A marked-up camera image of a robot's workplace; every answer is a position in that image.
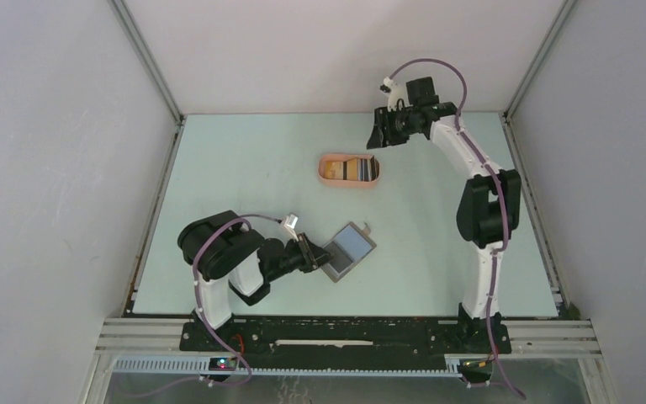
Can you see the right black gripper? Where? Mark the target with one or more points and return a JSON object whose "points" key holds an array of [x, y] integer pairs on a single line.
{"points": [[378, 138]]}

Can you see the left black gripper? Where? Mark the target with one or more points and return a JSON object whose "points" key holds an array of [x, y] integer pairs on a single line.
{"points": [[313, 256]]}

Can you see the grey card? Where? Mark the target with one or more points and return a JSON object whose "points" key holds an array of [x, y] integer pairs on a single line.
{"points": [[338, 266]]}

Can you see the beige leather card holder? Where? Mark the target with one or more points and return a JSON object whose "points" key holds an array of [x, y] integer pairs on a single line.
{"points": [[354, 241]]}

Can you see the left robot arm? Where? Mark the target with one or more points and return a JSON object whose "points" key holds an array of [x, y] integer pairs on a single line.
{"points": [[242, 255]]}

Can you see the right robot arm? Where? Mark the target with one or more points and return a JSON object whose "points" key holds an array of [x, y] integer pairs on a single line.
{"points": [[489, 208]]}

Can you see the yellow VIP card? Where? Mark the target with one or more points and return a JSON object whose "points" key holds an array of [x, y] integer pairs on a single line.
{"points": [[335, 170]]}

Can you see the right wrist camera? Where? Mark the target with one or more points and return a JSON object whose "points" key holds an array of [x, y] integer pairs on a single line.
{"points": [[396, 94]]}

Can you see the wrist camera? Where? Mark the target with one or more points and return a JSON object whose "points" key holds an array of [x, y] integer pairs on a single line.
{"points": [[288, 226], [396, 94]]}

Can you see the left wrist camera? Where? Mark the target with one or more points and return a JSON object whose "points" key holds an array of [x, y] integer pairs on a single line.
{"points": [[288, 226]]}

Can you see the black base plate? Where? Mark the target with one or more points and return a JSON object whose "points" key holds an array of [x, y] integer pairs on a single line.
{"points": [[349, 342]]}

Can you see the white cable duct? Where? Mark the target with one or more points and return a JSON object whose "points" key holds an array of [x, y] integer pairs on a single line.
{"points": [[204, 365]]}

